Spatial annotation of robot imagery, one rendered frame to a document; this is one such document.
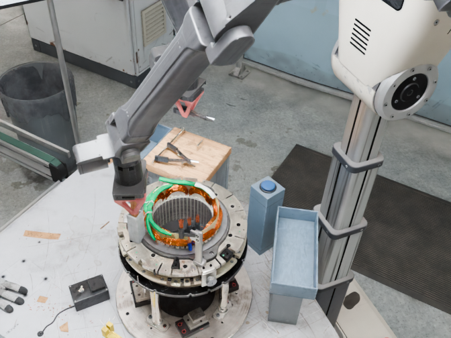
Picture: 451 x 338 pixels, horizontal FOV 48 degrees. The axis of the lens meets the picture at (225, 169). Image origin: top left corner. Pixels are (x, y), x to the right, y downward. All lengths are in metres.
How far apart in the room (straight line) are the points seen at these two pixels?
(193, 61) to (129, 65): 2.90
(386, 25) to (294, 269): 0.61
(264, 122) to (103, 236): 1.95
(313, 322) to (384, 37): 0.81
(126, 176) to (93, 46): 2.76
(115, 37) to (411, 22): 2.73
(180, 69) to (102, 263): 0.98
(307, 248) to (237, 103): 2.32
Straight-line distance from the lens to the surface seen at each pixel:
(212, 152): 1.52
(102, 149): 1.00
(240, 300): 1.50
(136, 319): 1.47
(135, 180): 1.08
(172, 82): 0.77
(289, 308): 1.43
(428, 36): 1.10
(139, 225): 1.20
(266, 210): 1.47
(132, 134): 0.90
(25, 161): 2.12
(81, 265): 1.63
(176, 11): 1.25
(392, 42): 1.10
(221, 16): 0.65
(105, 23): 3.59
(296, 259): 1.32
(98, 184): 1.86
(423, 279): 2.73
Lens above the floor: 2.05
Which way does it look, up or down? 43 degrees down
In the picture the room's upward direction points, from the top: 3 degrees clockwise
